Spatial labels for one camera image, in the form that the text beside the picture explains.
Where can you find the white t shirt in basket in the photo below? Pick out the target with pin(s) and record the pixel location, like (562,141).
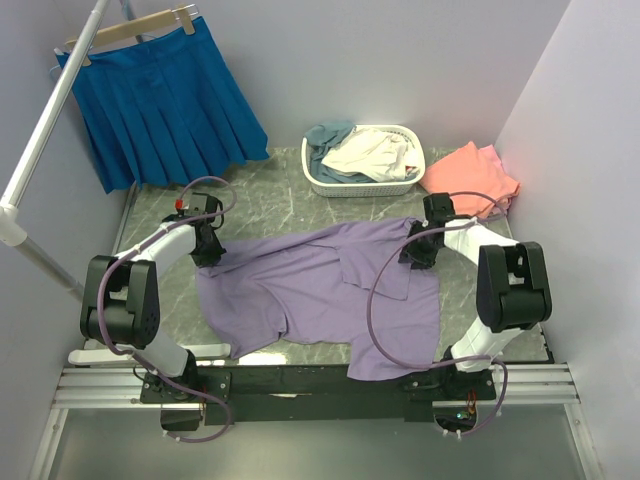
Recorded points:
(370,155)

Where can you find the aluminium frame rail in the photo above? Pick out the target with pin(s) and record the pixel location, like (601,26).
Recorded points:
(117,388)

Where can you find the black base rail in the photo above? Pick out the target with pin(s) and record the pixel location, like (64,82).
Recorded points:
(306,393)

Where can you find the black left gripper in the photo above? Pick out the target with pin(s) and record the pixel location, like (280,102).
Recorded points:
(208,251)

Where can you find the folded pink t shirt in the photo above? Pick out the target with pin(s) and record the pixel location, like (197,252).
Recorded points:
(511,188)

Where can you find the blue pleated skirt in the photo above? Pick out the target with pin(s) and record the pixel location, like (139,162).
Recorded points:
(166,111)

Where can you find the folded orange t shirt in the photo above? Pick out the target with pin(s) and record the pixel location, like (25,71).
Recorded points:
(466,169)

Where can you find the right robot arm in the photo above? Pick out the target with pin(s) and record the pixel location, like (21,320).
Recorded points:
(512,287)

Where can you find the wooden clothes hanger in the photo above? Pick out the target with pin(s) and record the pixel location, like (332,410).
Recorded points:
(182,15)

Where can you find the purple t shirt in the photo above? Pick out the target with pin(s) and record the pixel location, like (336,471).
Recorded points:
(336,285)

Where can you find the white plastic laundry basket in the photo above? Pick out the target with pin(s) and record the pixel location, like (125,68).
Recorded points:
(347,190)

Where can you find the grey blue t shirt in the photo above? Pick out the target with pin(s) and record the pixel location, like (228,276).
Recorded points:
(320,140)

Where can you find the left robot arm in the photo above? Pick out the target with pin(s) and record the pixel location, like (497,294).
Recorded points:
(128,286)

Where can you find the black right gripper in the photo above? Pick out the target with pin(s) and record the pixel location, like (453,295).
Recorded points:
(417,252)

